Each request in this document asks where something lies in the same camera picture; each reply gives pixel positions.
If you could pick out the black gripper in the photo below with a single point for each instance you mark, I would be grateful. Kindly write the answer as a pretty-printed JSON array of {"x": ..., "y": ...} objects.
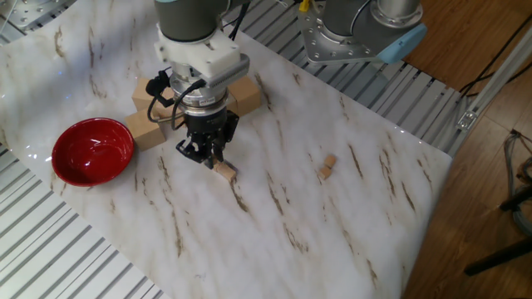
[{"x": 208, "y": 126}]

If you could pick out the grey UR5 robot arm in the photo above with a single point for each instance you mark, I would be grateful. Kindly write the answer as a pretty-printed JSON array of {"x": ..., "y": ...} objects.
[{"x": 187, "y": 21}]

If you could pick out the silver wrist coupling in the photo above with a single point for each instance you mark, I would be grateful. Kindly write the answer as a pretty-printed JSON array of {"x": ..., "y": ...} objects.
[{"x": 195, "y": 97}]

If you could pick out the glossy marble pattern mat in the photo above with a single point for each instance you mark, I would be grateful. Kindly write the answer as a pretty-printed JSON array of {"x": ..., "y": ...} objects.
[{"x": 291, "y": 228}]

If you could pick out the red glossy bowl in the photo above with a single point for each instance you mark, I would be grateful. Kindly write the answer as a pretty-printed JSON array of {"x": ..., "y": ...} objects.
[{"x": 91, "y": 153}]

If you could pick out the yellow plastic piece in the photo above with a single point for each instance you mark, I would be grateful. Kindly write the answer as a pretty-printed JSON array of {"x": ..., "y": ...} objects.
[{"x": 304, "y": 5}]

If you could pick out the black stand legs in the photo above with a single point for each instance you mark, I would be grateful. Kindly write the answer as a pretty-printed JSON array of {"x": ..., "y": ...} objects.
[{"x": 498, "y": 257}]

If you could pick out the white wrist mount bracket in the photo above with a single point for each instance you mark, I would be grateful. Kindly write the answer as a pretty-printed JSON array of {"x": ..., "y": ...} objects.
[{"x": 203, "y": 54}]

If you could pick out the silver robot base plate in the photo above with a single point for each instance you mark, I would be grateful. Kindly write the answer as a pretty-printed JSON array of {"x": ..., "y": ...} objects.
[{"x": 332, "y": 45}]

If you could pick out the silver perforated mount plate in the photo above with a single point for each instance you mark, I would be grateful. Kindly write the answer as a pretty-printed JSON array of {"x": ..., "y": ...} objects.
[{"x": 25, "y": 12}]

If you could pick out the aluminium frame post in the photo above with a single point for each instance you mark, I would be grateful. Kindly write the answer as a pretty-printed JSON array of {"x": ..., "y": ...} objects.
[{"x": 490, "y": 83}]

